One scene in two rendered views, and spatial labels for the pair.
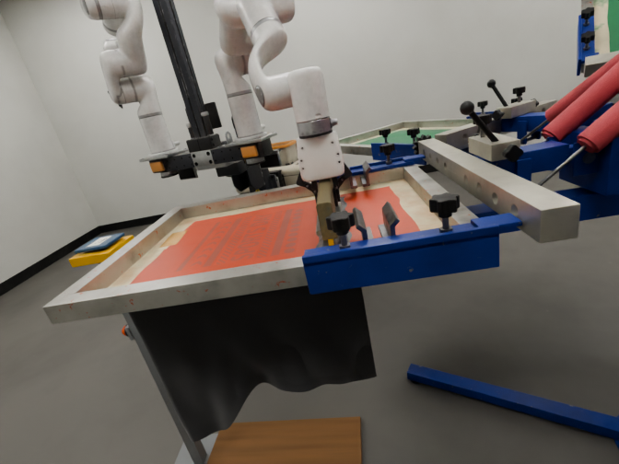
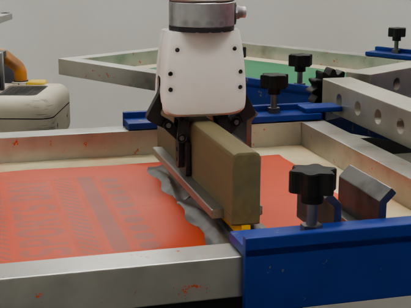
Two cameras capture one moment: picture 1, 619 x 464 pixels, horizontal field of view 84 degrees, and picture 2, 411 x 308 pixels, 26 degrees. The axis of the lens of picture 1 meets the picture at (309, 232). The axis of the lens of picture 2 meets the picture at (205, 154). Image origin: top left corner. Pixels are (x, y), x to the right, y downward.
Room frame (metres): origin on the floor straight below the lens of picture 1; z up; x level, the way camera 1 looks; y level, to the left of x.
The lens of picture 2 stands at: (-0.15, 0.33, 1.26)
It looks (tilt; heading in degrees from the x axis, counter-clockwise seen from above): 13 degrees down; 337
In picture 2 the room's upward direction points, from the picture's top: straight up
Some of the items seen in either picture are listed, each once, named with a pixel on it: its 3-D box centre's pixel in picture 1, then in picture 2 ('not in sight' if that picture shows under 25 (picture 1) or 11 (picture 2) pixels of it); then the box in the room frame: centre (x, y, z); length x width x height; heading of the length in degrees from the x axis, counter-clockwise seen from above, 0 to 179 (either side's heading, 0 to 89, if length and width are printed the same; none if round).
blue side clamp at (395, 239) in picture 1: (396, 255); (391, 252); (0.50, -0.13, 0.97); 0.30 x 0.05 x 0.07; 83
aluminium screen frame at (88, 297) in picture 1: (277, 223); (92, 195); (0.81, 0.07, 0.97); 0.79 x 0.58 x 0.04; 83
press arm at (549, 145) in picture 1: (519, 160); not in sight; (0.74, -0.49, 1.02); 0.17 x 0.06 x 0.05; 83
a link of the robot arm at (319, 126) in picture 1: (317, 125); (207, 12); (0.79, -0.07, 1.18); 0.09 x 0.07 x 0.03; 83
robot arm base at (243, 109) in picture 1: (247, 116); not in sight; (1.39, 0.13, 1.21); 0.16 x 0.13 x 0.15; 155
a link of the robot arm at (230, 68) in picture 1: (236, 71); not in sight; (1.38, 0.13, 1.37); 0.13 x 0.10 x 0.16; 109
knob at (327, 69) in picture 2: (425, 146); (333, 91); (1.10, -0.42, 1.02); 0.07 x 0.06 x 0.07; 83
